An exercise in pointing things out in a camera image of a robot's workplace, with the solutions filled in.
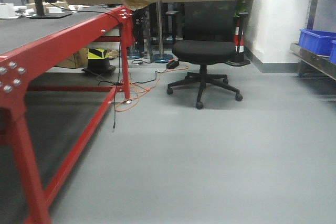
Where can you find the black office chair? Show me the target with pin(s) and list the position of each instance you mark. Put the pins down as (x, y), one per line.
(208, 39)

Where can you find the yellow black striped cone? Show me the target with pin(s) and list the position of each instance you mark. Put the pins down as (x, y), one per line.
(98, 62)

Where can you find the red metal workbench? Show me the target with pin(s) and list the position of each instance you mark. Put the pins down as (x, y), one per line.
(48, 118)

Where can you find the red white traffic cone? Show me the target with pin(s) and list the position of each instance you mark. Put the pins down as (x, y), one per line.
(239, 60)

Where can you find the metal storage shelf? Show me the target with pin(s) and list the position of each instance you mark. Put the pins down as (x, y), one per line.
(312, 65)

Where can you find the blue plastic bin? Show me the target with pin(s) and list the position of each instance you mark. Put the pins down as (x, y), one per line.
(316, 41)

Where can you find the cardboard box under workbench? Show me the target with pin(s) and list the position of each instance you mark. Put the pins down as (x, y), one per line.
(77, 60)

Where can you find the black power adapter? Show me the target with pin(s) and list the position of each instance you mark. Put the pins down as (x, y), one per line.
(172, 64)

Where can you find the chrome stanchion post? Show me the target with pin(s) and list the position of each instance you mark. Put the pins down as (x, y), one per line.
(161, 56)

